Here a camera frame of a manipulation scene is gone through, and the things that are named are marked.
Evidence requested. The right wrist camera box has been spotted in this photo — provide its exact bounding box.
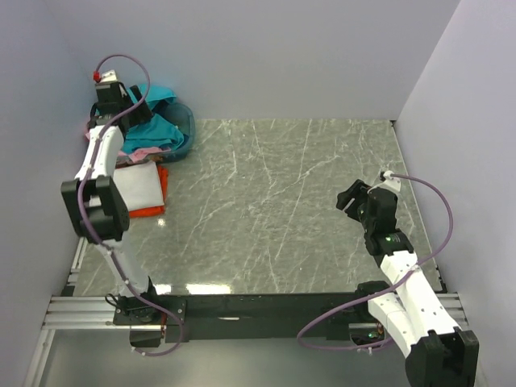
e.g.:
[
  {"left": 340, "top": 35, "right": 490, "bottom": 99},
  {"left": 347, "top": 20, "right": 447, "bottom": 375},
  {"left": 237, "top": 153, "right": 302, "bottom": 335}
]
[{"left": 378, "top": 170, "right": 402, "bottom": 194}]

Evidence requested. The folded white t shirt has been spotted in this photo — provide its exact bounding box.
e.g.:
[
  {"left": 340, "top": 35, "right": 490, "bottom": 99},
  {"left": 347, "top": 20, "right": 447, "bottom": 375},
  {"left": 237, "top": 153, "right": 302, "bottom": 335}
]
[{"left": 114, "top": 162, "right": 164, "bottom": 211}]

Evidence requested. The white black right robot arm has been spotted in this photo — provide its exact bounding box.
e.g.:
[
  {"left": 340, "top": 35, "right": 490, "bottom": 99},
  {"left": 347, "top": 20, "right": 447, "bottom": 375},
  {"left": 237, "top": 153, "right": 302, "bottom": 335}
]
[{"left": 336, "top": 176, "right": 480, "bottom": 386}]

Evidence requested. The pink t shirt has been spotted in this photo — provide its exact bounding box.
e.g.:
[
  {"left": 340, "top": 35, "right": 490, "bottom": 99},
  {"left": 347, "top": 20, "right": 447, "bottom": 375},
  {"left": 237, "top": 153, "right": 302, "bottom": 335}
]
[{"left": 85, "top": 127, "right": 163, "bottom": 165}]

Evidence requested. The blue plastic basket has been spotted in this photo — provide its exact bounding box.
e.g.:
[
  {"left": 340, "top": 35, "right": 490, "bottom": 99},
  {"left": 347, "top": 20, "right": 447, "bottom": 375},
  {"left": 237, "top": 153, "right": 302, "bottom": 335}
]
[{"left": 158, "top": 102, "right": 196, "bottom": 163}]

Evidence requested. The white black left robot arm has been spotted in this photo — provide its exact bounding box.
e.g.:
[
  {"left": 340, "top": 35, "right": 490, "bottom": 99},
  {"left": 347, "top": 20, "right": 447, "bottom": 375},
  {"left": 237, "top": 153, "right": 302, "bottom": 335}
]
[{"left": 60, "top": 78, "right": 161, "bottom": 324}]

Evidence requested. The aluminium frame rail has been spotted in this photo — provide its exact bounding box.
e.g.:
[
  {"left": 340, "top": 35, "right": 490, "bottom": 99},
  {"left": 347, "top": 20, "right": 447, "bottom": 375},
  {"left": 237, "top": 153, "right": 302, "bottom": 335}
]
[{"left": 42, "top": 293, "right": 469, "bottom": 331}]

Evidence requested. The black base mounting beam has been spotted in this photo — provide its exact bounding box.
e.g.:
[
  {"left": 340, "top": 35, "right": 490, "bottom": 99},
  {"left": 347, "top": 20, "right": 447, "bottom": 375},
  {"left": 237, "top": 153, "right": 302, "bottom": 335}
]
[{"left": 106, "top": 291, "right": 363, "bottom": 347}]

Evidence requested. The teal t shirt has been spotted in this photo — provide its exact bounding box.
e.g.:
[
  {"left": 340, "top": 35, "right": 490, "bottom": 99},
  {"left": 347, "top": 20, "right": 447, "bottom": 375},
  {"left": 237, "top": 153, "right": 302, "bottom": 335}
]
[{"left": 122, "top": 85, "right": 185, "bottom": 155}]

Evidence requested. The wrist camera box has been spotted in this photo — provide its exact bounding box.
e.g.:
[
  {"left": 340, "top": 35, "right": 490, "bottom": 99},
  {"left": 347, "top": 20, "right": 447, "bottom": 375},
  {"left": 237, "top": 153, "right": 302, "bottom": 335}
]
[
  {"left": 378, "top": 170, "right": 402, "bottom": 194},
  {"left": 93, "top": 69, "right": 119, "bottom": 84}
]

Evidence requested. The folded orange t shirt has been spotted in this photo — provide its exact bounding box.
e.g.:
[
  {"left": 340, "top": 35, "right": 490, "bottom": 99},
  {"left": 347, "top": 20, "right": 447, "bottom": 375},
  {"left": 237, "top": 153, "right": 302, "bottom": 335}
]
[{"left": 127, "top": 162, "right": 169, "bottom": 218}]

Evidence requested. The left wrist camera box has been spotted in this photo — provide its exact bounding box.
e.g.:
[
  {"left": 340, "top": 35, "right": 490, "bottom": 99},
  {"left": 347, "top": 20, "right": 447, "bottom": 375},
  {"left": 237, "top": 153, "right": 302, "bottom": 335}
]
[{"left": 93, "top": 69, "right": 119, "bottom": 84}]

